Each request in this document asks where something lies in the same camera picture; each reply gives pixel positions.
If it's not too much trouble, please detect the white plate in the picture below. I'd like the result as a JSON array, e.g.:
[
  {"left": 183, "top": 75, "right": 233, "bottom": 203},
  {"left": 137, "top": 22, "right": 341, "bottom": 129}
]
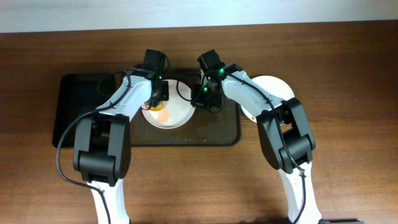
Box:
[
  {"left": 142, "top": 79, "right": 195, "bottom": 129},
  {"left": 239, "top": 75, "right": 295, "bottom": 124}
]

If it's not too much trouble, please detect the white plate top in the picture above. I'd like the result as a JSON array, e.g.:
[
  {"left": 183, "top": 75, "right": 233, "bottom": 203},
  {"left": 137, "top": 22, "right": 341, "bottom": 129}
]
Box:
[{"left": 142, "top": 79, "right": 195, "bottom": 129}]

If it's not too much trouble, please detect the black plastic tray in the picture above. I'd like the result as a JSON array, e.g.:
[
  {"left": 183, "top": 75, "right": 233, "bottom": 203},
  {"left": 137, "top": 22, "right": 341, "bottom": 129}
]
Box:
[{"left": 52, "top": 73, "right": 121, "bottom": 147}]

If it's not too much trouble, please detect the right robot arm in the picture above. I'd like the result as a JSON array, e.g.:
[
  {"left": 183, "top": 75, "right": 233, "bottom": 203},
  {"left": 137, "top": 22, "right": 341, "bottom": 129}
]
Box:
[{"left": 191, "top": 50, "right": 322, "bottom": 224}]

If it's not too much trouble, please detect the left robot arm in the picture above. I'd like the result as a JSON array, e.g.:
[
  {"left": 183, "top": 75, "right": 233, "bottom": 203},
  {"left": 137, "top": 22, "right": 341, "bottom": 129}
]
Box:
[{"left": 73, "top": 49, "right": 170, "bottom": 223}]

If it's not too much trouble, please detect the green and yellow sponge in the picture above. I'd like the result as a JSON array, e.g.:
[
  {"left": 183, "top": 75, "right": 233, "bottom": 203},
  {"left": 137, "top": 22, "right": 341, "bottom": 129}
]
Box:
[{"left": 146, "top": 101, "right": 164, "bottom": 111}]

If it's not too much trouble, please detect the brown serving tray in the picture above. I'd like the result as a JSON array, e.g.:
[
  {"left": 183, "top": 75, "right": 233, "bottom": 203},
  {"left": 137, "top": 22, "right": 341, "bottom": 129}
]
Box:
[{"left": 131, "top": 69, "right": 241, "bottom": 147}]

